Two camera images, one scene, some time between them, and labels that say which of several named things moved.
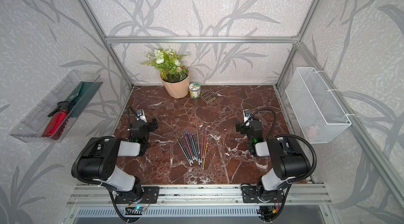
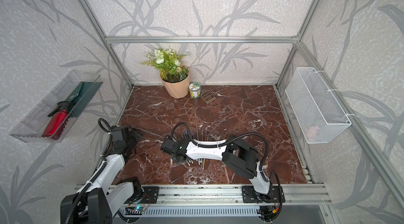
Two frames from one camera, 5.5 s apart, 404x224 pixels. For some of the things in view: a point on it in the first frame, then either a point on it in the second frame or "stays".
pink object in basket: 311,131 stays
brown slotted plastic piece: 208,97 stays
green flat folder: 79,99 stays
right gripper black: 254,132 -> 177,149
